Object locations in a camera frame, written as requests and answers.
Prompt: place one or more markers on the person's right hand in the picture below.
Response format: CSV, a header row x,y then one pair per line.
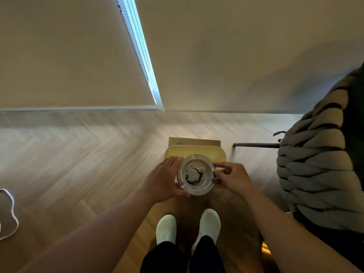
x,y
234,179

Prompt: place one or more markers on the person's left hand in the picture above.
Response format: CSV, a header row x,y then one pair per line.
x,y
159,183

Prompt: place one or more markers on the person's left thumb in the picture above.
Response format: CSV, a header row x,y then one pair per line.
x,y
182,194

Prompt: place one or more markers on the person's right thumb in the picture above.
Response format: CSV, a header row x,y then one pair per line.
x,y
221,176

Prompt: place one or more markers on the round silver metal bowl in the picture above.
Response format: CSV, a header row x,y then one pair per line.
x,y
209,179

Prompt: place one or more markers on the person's right forearm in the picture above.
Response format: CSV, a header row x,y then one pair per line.
x,y
290,238

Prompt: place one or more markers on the person's left forearm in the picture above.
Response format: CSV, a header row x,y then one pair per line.
x,y
85,238

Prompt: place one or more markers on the sesame-covered dark food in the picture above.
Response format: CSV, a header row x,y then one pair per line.
x,y
194,173

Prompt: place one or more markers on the yellow tray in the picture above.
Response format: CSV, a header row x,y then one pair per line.
x,y
196,150

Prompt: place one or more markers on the person's left white shoe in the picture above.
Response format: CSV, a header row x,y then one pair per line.
x,y
166,228

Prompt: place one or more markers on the person's white shoe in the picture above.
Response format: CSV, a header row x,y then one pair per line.
x,y
166,228
209,224

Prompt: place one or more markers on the person's right white shoe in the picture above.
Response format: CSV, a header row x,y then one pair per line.
x,y
209,224

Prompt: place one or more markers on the brown cardboard box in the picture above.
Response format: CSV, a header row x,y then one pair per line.
x,y
194,142

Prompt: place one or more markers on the dark metal bar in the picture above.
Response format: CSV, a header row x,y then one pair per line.
x,y
256,145

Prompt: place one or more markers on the person's left black trouser leg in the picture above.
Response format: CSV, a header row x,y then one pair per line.
x,y
163,258

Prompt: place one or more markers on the person's black trouser leg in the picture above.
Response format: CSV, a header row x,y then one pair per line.
x,y
163,258
207,257

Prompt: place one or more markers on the person's right black trouser leg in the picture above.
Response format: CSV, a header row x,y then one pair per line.
x,y
207,257

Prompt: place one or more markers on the shiny gold object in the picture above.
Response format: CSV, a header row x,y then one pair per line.
x,y
266,248

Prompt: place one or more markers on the chunky knit grey blanket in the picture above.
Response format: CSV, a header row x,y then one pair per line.
x,y
315,167

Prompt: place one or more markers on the beige roller blind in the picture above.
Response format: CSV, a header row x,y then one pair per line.
x,y
68,51

